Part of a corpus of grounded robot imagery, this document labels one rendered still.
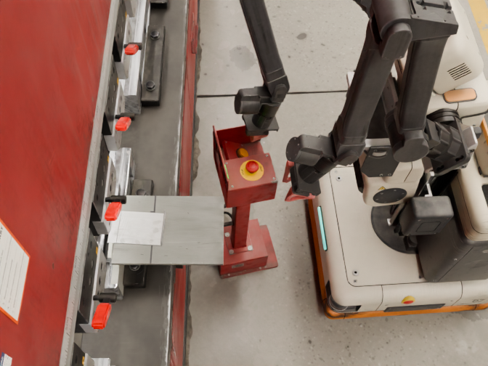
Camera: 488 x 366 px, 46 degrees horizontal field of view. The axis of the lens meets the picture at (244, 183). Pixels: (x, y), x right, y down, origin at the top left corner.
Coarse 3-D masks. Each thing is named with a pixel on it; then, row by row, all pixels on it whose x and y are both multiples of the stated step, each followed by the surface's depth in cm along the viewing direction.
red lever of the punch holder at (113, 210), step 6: (108, 198) 112; (114, 198) 112; (120, 198) 112; (126, 198) 114; (114, 204) 108; (120, 204) 109; (108, 210) 106; (114, 210) 106; (120, 210) 109; (108, 216) 105; (114, 216) 105
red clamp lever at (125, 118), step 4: (116, 116) 122; (120, 116) 122; (124, 116) 121; (128, 116) 121; (132, 116) 122; (120, 120) 117; (124, 120) 117; (128, 120) 118; (132, 120) 122; (116, 124) 115; (120, 124) 114; (124, 124) 114; (128, 124) 117; (116, 128) 115; (120, 128) 114; (124, 128) 114
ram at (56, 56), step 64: (0, 0) 60; (64, 0) 84; (0, 64) 60; (64, 64) 84; (0, 128) 60; (64, 128) 84; (0, 192) 60; (64, 192) 85; (64, 256) 85; (0, 320) 61; (64, 320) 86
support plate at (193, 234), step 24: (168, 216) 140; (192, 216) 140; (216, 216) 140; (168, 240) 137; (192, 240) 137; (216, 240) 137; (120, 264) 134; (144, 264) 134; (168, 264) 134; (192, 264) 134; (216, 264) 135
